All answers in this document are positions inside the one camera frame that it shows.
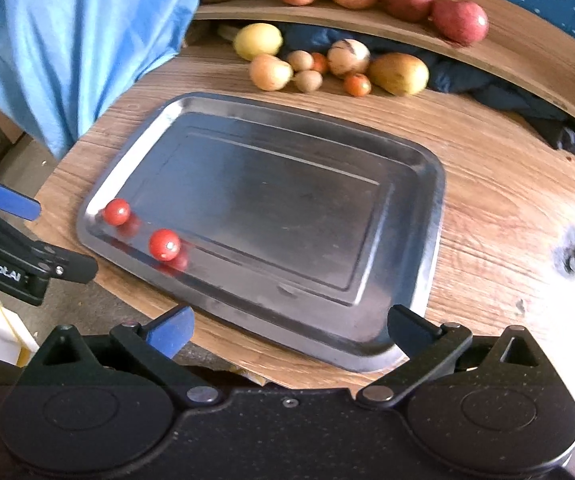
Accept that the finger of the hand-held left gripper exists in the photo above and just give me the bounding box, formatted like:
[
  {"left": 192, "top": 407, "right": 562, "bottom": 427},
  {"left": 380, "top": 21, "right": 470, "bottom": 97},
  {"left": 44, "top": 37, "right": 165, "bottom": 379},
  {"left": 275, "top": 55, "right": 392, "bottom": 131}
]
[
  {"left": 0, "top": 162, "right": 42, "bottom": 222},
  {"left": 0, "top": 209, "right": 99, "bottom": 283}
]

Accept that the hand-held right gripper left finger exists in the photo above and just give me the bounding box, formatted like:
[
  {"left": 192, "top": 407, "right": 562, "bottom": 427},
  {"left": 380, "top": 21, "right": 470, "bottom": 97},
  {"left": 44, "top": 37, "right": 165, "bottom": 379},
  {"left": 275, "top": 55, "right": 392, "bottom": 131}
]
[{"left": 27, "top": 304, "right": 220, "bottom": 408}]

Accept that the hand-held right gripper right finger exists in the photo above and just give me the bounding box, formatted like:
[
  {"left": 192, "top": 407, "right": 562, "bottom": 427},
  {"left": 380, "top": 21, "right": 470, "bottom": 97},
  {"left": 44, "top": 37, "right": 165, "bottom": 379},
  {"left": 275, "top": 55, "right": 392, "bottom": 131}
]
[{"left": 356, "top": 304, "right": 551, "bottom": 408}]

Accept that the red cherry tomato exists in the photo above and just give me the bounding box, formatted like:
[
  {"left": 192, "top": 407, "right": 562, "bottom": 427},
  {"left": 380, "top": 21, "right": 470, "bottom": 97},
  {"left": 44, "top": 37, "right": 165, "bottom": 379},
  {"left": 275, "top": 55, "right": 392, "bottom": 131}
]
[
  {"left": 103, "top": 198, "right": 132, "bottom": 226},
  {"left": 148, "top": 229, "right": 182, "bottom": 262}
]

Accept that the metal tray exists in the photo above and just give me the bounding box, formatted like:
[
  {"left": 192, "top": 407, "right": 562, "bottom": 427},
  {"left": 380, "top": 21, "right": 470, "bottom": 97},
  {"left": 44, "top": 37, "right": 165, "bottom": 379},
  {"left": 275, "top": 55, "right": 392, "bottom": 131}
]
[{"left": 76, "top": 92, "right": 447, "bottom": 373}]

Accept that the light blue cloth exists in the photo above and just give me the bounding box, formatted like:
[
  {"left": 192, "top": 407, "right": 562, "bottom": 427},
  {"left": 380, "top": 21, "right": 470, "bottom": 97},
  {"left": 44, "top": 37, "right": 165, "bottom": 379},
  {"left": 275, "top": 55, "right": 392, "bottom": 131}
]
[{"left": 0, "top": 0, "right": 248, "bottom": 158}]

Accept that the dark blue cloth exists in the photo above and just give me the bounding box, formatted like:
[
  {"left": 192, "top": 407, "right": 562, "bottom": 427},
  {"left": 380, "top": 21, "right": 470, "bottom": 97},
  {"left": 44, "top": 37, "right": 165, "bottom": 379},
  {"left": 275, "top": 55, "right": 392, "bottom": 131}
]
[{"left": 217, "top": 22, "right": 575, "bottom": 157}]

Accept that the brown green pear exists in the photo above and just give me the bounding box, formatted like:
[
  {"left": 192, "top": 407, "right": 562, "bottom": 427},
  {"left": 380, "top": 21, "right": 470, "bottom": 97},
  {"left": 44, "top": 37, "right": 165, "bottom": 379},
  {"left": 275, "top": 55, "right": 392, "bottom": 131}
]
[{"left": 367, "top": 53, "right": 429, "bottom": 96}]

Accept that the small brown fruit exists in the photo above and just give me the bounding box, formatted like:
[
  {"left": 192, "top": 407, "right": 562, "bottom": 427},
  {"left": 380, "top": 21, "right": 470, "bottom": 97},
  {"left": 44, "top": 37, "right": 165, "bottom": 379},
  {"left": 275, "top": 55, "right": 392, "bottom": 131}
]
[
  {"left": 295, "top": 70, "right": 324, "bottom": 93},
  {"left": 286, "top": 50, "right": 314, "bottom": 72}
]

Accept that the striped pepino melon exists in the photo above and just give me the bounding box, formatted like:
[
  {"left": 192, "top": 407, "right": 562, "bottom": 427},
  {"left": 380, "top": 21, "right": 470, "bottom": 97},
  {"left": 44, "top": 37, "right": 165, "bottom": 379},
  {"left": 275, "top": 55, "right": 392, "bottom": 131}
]
[{"left": 327, "top": 39, "right": 371, "bottom": 78}]

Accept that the tan pear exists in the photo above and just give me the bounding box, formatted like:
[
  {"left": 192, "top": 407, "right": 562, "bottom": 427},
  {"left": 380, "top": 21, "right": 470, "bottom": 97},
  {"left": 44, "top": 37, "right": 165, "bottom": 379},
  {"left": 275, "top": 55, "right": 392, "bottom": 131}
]
[{"left": 248, "top": 54, "right": 294, "bottom": 92}]

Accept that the wooden shelf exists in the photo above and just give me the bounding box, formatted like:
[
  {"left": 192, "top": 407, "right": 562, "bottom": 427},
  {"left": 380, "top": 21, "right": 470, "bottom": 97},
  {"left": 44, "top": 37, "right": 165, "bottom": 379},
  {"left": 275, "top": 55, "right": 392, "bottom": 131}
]
[{"left": 192, "top": 0, "right": 575, "bottom": 141}]

